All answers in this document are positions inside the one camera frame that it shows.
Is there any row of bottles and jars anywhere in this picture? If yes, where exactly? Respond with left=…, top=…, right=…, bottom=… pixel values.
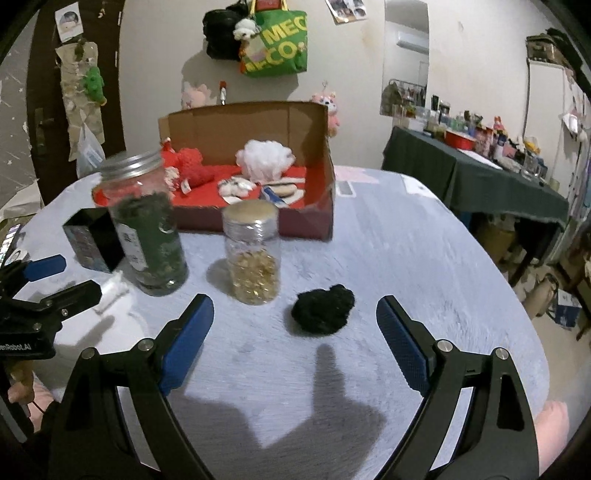
left=392, top=95, right=562, bottom=190

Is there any white wardrobe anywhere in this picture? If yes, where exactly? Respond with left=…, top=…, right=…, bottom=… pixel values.
left=524, top=60, right=591, bottom=219

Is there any beige powder puff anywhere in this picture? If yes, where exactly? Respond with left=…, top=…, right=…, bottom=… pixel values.
left=265, top=182, right=306, bottom=206

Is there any pink card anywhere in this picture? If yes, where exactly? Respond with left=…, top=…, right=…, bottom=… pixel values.
left=335, top=166, right=366, bottom=197

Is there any metal door handle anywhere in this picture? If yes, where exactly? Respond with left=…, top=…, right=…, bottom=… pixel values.
left=34, top=108, right=52, bottom=156

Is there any black bag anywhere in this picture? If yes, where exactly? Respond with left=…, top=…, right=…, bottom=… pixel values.
left=203, top=2, right=250, bottom=61

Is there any white bath pouf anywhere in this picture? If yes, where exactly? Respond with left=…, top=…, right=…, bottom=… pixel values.
left=235, top=138, right=296, bottom=182

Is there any green tote bag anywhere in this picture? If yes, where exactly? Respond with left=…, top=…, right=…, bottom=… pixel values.
left=239, top=9, right=309, bottom=79

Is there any patterned storage box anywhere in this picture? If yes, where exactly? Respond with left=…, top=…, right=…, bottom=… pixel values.
left=526, top=30, right=576, bottom=70

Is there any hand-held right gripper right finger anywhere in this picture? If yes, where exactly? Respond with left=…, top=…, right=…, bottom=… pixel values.
left=375, top=295, right=541, bottom=480

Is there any white paper card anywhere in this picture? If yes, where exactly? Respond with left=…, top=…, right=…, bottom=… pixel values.
left=402, top=178, right=435, bottom=197

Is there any pink bear plush toy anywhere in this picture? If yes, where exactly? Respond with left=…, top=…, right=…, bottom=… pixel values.
left=311, top=90, right=343, bottom=138

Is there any blue white carton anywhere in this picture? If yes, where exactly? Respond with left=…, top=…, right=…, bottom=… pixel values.
left=556, top=290, right=584, bottom=328

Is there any wall photo print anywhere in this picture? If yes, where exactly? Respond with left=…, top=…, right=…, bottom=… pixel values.
left=324, top=0, right=369, bottom=25

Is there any white towel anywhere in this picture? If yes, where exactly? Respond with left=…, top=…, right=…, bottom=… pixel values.
left=95, top=272, right=133, bottom=317

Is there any table with green cloth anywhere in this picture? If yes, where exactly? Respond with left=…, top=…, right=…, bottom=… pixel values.
left=382, top=126, right=570, bottom=228

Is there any small jar of gold capsules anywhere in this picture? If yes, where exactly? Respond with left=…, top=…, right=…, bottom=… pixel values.
left=222, top=200, right=282, bottom=306

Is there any door sticker photo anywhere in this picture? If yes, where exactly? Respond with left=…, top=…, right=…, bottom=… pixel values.
left=54, top=7, right=81, bottom=42

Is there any pale pink plush toy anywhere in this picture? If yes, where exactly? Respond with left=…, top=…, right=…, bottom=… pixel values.
left=181, top=80, right=216, bottom=110

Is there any black box with window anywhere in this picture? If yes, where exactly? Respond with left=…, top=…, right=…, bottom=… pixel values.
left=62, top=208, right=125, bottom=274

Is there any clear plastic bag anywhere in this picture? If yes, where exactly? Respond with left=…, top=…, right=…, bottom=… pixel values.
left=76, top=124, right=107, bottom=179

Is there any red bowl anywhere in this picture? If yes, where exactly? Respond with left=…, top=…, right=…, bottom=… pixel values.
left=444, top=129, right=476, bottom=150

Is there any green plush toy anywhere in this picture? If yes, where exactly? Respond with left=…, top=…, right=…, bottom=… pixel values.
left=83, top=67, right=106, bottom=105

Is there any beige hanging organizer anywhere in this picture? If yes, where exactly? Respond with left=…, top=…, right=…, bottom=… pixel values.
left=54, top=41, right=106, bottom=162

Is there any white plush keychain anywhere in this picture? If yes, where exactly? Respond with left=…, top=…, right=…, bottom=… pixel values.
left=232, top=18, right=257, bottom=42

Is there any dark wooden door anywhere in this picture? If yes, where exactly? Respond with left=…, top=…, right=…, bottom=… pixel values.
left=25, top=0, right=128, bottom=205

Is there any tall jar of green leaves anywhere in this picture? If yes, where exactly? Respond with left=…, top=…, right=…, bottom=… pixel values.
left=92, top=151, right=189, bottom=296

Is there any red plush toy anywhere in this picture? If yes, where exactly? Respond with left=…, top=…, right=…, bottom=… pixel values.
left=161, top=138, right=218, bottom=191

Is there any black fluffy scrunchie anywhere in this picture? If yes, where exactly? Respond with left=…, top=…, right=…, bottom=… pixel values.
left=291, top=284, right=356, bottom=336

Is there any person's left hand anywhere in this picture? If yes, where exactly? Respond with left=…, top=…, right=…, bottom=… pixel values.
left=6, top=362, right=38, bottom=408

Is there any wall mirror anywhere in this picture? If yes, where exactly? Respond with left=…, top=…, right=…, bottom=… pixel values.
left=379, top=0, right=430, bottom=119

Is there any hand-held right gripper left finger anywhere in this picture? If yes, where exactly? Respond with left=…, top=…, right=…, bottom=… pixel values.
left=48, top=294, right=216, bottom=480

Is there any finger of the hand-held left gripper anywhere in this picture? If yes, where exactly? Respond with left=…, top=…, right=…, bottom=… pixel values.
left=0, top=255, right=67, bottom=288
left=28, top=280, right=103, bottom=325

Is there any cardboard box with red lining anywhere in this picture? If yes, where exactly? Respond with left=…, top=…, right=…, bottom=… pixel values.
left=92, top=102, right=337, bottom=241

